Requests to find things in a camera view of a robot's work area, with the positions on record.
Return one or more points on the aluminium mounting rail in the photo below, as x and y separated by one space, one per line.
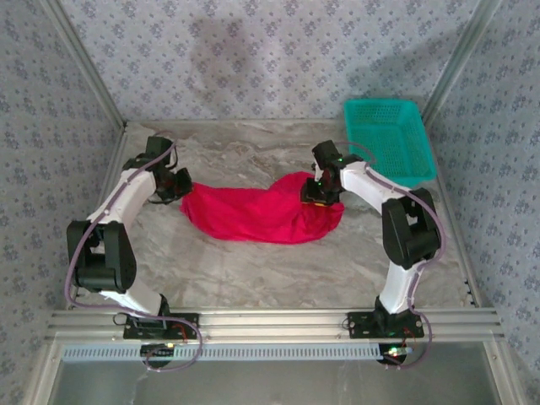
274 322

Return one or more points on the red t-shirt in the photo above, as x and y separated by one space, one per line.
253 215

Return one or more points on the teal plastic basket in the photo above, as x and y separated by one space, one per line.
388 139

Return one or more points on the black controller board with LED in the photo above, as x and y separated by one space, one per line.
394 356
158 351

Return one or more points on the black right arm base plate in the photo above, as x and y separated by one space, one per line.
358 325

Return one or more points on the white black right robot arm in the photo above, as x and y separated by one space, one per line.
398 287

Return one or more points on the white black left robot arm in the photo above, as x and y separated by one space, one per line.
126 198

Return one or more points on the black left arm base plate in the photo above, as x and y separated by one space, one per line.
192 322

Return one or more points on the aluminium frame post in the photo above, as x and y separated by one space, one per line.
89 63
457 63

